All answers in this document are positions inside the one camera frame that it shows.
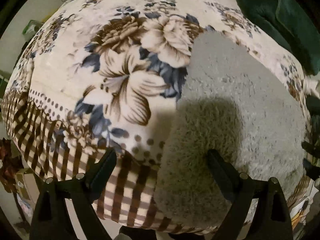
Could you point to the grey fluffy pants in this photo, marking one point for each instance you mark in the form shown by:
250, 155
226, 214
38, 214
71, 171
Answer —
231, 103

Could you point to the dark green garment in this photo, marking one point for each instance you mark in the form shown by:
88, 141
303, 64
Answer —
289, 25

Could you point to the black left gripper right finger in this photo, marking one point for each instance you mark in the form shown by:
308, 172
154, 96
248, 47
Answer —
271, 218

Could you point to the green white box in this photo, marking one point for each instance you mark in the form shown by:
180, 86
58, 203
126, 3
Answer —
32, 27

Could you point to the floral cream bed blanket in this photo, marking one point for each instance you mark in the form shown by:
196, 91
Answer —
109, 73

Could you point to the dark red cloth heap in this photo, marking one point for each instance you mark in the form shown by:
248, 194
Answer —
9, 166

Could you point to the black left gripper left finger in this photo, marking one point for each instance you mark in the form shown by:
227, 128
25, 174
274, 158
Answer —
51, 219

